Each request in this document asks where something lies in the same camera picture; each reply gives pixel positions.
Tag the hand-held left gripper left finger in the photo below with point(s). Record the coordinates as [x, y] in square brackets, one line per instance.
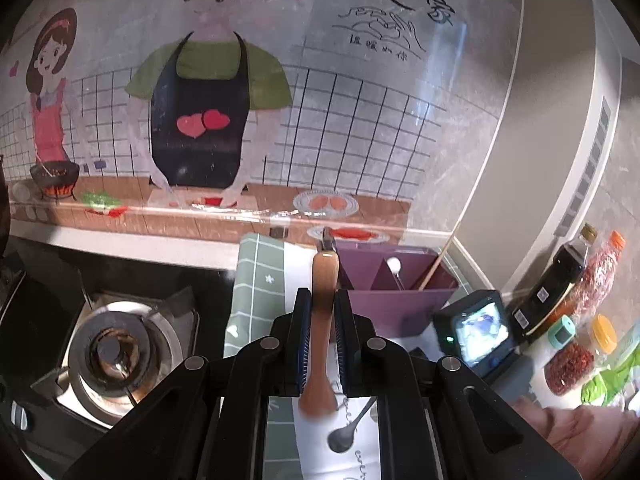
[302, 340]

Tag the purple utensil holder box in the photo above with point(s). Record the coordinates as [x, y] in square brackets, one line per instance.
[390, 310]

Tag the teal lidded salt shaker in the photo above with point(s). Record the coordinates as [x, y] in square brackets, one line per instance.
[561, 332]

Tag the dark soy sauce bottle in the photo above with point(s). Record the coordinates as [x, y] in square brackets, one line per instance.
[555, 280]

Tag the orange capped chili bottle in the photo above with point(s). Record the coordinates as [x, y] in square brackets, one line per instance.
[602, 270]

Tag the green plastic bag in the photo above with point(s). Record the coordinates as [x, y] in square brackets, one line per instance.
[607, 385]

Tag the white ceramic spoon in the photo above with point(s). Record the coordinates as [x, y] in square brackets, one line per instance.
[395, 263]

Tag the wooden chopstick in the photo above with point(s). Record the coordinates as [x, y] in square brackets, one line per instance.
[440, 255]

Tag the yellow lidded chili flake jar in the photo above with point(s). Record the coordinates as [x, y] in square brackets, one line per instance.
[570, 365]

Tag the person's right hand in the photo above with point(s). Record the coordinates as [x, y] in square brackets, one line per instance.
[590, 435]

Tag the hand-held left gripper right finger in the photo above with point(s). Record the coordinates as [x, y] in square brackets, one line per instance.
[342, 340]

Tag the black gas stove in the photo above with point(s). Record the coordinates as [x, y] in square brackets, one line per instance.
[110, 350]

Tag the green checked white tablecloth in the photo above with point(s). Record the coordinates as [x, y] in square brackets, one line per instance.
[260, 280]

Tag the cartoon couple wall poster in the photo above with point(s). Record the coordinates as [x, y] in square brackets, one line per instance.
[350, 135]

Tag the white vent grille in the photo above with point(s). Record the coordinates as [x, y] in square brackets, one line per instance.
[585, 175]

